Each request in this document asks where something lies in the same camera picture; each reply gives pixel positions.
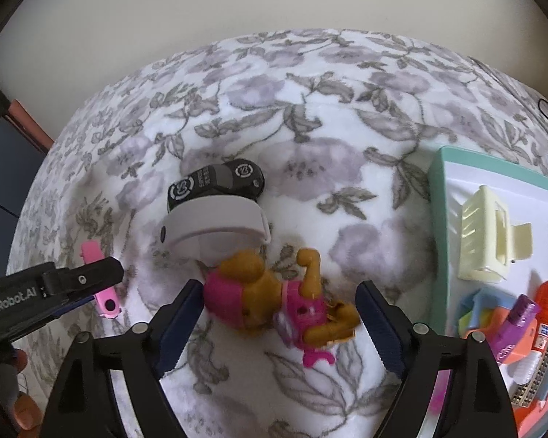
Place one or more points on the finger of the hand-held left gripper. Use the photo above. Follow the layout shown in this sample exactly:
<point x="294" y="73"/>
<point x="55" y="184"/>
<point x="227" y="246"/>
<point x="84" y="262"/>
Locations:
<point x="75" y="304"/>
<point x="86" y="276"/>

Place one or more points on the gold patterned harmonica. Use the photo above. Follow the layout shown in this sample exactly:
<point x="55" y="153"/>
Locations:
<point x="525" y="392"/>

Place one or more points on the person's left hand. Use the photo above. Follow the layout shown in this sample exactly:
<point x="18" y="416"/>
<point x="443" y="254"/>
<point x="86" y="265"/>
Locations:
<point x="27" y="413"/>

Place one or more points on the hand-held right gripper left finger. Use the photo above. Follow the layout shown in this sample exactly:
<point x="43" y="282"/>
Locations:
<point x="178" y="324"/>

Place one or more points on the pink and brown dog toy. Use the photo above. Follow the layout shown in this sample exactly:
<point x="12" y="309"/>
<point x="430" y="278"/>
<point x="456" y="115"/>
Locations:
<point x="237" y="301"/>

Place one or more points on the purple toothpaste-like tube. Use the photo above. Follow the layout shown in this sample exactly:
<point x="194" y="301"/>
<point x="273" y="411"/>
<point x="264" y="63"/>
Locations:
<point x="520" y="315"/>

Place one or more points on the pink toy watch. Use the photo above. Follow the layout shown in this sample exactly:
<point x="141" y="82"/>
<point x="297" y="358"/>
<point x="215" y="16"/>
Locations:
<point x="107" y="303"/>

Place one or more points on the dark red-edged furniture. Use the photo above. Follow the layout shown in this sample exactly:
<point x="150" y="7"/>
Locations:
<point x="4" y="146"/>

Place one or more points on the cream hair claw clip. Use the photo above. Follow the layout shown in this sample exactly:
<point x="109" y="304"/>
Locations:
<point x="479" y="228"/>

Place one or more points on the grey floral blanket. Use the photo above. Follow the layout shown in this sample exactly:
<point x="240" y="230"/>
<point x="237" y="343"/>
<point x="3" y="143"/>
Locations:
<point x="324" y="100"/>

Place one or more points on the white wristband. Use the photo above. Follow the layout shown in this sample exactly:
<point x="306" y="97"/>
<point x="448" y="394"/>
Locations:
<point x="210" y="216"/>

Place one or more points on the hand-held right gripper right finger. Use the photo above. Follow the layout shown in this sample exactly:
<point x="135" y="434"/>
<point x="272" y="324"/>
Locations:
<point x="383" y="324"/>

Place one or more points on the teal tray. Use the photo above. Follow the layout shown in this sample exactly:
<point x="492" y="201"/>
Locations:
<point x="452" y="246"/>

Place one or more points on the orange and blue toy knife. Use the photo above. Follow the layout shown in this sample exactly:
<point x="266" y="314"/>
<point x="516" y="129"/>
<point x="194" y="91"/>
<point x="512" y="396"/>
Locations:
<point x="482" y="303"/>

